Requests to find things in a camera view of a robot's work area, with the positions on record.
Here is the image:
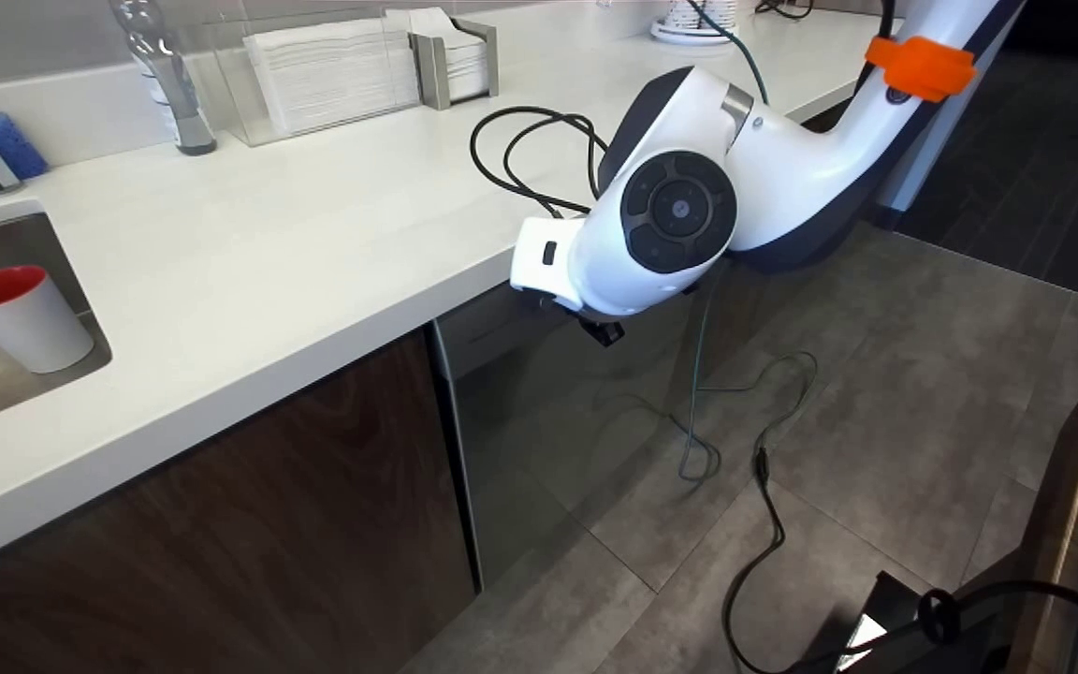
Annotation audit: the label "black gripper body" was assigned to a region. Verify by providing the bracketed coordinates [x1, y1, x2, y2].
[574, 312, 629, 351]

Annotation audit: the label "white round appliance base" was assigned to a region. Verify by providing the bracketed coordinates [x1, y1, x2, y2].
[649, 0, 743, 49]

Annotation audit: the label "stainless steel dishwasher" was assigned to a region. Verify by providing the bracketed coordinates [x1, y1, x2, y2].
[432, 265, 728, 593]

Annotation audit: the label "white napkins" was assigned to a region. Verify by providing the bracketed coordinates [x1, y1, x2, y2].
[381, 4, 493, 104]

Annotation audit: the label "metal napkin holder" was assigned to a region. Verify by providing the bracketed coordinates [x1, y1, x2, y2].
[404, 17, 503, 111]

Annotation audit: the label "white dish rack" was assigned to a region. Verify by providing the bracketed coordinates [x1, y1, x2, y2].
[241, 17, 424, 139]

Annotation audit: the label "black power adapter box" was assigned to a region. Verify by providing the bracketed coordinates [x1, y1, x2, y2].
[786, 569, 1023, 674]

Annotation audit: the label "wide dark wood cabinet front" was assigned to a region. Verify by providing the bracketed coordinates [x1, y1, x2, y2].
[0, 325, 484, 674]

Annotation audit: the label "clear acrylic towel tray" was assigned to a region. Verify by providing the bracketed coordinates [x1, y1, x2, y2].
[182, 45, 432, 150]

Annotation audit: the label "tall chrome faucet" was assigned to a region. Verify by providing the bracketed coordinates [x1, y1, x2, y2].
[104, 0, 222, 160]

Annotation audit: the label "white cup red inside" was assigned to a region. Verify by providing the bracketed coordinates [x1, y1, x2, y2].
[0, 262, 99, 380]

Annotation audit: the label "blue cable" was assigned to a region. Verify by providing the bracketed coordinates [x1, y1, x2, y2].
[637, 0, 821, 491]

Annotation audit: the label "black cable with connector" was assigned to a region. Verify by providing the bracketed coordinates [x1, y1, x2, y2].
[718, 445, 794, 674]

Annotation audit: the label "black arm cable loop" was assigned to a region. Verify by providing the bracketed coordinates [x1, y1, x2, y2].
[467, 104, 613, 222]

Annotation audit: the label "orange strap on arm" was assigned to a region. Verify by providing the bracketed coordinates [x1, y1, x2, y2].
[866, 34, 981, 110]

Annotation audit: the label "thin black looped cable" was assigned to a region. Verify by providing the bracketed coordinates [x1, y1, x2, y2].
[912, 578, 1078, 651]

